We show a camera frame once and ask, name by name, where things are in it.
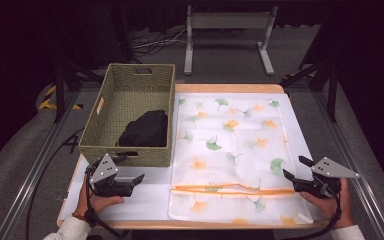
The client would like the yellow black hazard tape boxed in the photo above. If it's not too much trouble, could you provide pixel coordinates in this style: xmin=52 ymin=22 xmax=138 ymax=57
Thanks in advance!
xmin=37 ymin=84 xmax=83 ymax=111

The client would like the black tripod stand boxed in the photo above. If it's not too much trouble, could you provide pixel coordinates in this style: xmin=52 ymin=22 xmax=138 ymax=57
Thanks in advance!
xmin=279 ymin=19 xmax=340 ymax=123
xmin=50 ymin=33 xmax=105 ymax=124

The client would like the grey metal stand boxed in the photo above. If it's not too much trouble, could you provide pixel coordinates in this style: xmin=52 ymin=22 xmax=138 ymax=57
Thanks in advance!
xmin=183 ymin=4 xmax=279 ymax=76

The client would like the person's left hand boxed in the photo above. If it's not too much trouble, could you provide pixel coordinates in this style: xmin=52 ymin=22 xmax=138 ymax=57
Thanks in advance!
xmin=74 ymin=181 xmax=125 ymax=218

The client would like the aluminium floor rail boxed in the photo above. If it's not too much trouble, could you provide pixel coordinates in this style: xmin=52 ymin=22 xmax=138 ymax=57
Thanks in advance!
xmin=0 ymin=89 xmax=82 ymax=240
xmin=312 ymin=90 xmax=384 ymax=240

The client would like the bundle of floor cables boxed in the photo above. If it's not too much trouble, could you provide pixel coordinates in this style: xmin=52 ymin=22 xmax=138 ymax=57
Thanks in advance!
xmin=132 ymin=27 xmax=188 ymax=57

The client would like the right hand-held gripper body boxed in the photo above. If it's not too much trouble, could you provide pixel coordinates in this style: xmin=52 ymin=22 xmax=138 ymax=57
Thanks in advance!
xmin=293 ymin=156 xmax=361 ymax=200

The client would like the black garment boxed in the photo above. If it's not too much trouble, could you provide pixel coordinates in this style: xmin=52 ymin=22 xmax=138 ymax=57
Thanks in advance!
xmin=118 ymin=109 xmax=169 ymax=148

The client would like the hand-held gripper black cable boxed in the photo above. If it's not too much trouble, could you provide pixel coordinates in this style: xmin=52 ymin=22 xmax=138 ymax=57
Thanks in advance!
xmin=280 ymin=186 xmax=344 ymax=240
xmin=83 ymin=166 xmax=131 ymax=239

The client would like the right hand-held gripper black cable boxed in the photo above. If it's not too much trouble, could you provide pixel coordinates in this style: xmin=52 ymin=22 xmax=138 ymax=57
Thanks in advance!
xmin=280 ymin=186 xmax=344 ymax=240

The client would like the green woven basket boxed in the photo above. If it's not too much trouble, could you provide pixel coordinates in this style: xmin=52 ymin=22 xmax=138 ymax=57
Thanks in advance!
xmin=78 ymin=63 xmax=177 ymax=168

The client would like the white mesh ginkgo-print laundry bag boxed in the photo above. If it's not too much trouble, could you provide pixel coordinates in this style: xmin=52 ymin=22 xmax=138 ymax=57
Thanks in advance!
xmin=167 ymin=96 xmax=315 ymax=226

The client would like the person's right hand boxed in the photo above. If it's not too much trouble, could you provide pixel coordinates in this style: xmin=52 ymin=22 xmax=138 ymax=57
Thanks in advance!
xmin=299 ymin=177 xmax=355 ymax=230

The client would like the black floor cable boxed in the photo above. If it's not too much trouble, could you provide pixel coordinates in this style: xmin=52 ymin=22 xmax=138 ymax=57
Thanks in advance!
xmin=24 ymin=127 xmax=85 ymax=240

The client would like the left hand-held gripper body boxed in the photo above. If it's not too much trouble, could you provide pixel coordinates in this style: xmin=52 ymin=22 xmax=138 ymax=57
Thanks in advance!
xmin=85 ymin=153 xmax=138 ymax=198

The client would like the left hand-held gripper black cable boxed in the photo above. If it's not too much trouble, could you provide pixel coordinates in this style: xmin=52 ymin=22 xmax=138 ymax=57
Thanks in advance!
xmin=83 ymin=166 xmax=131 ymax=239

